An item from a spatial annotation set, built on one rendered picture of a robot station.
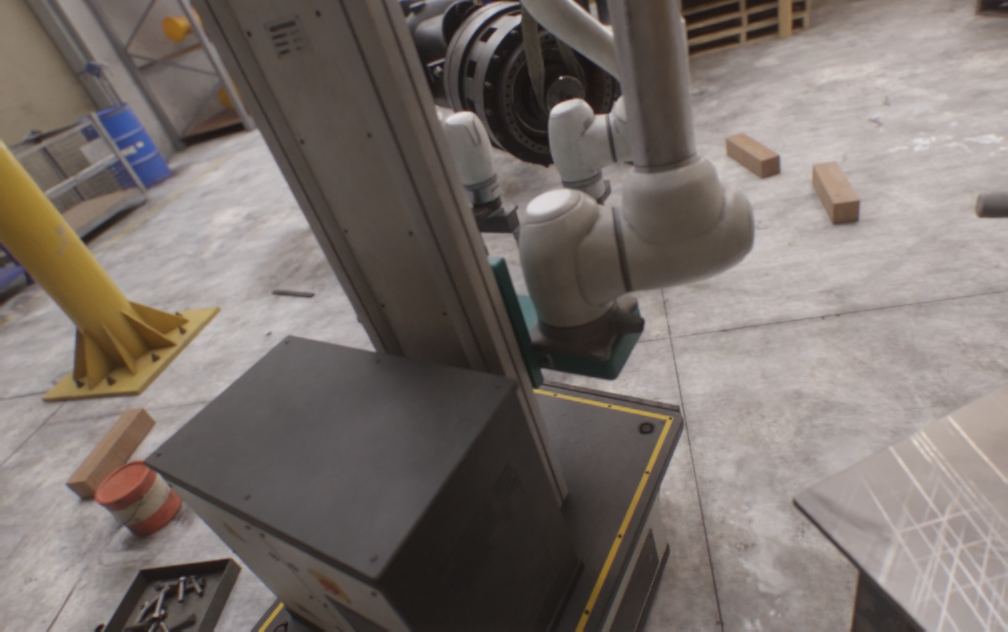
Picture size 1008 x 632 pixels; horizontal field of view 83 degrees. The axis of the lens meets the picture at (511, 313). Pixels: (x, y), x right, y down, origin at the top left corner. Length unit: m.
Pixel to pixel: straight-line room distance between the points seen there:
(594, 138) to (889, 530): 0.87
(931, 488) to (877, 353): 1.46
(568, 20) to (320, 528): 0.87
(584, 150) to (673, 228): 0.35
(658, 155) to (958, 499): 0.58
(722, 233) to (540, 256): 0.29
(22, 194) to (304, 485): 2.79
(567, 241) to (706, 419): 1.07
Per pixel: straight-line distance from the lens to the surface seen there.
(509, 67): 2.06
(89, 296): 3.59
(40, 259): 3.54
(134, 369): 3.58
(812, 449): 1.83
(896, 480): 0.68
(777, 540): 1.65
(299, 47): 0.92
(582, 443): 1.45
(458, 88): 2.35
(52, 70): 8.76
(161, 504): 2.47
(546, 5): 1.06
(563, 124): 1.22
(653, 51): 0.92
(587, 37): 1.10
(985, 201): 1.05
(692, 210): 0.94
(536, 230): 0.95
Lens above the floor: 1.40
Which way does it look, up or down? 34 degrees down
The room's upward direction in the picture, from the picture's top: 19 degrees counter-clockwise
